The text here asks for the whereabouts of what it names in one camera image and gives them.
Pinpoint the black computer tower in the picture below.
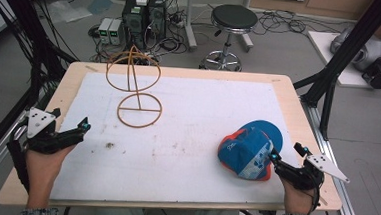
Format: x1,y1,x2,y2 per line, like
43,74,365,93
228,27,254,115
119,0,150,51
145,0,169,42

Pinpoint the black round stool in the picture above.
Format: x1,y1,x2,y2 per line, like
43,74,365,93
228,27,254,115
199,2,260,74

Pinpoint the light wooden table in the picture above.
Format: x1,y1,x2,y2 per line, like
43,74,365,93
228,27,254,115
0,56,351,215

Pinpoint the tangle of floor cables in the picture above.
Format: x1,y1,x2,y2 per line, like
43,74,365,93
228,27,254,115
252,7,349,41

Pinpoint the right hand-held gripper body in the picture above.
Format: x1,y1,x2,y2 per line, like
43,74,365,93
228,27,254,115
287,151,352,195

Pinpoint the white floor platform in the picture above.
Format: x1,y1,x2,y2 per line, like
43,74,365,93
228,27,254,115
303,29,381,90

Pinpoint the person's right hand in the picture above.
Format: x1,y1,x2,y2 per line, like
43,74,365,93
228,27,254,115
277,176,319,215

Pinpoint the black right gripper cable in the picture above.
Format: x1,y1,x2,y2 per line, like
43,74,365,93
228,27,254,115
306,176,323,215

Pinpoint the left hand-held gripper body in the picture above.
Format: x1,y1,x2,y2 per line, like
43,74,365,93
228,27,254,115
21,106,66,157

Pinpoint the wooden wire hat stand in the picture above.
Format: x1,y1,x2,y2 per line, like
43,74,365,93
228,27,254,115
102,43,167,131

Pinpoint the grey robot head device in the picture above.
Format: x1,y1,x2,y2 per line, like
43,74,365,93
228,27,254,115
327,25,381,90

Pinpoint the white table mat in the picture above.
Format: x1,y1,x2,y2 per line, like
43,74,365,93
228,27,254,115
49,68,304,215

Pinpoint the grey power supply unit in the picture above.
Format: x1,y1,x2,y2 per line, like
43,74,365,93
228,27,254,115
96,17,114,46
107,17,124,46

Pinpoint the blue and orange cap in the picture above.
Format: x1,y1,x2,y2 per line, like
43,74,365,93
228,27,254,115
215,116,286,183

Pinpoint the black metal frame post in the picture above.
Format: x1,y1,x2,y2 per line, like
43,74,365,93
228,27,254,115
0,0,83,178
290,0,381,144

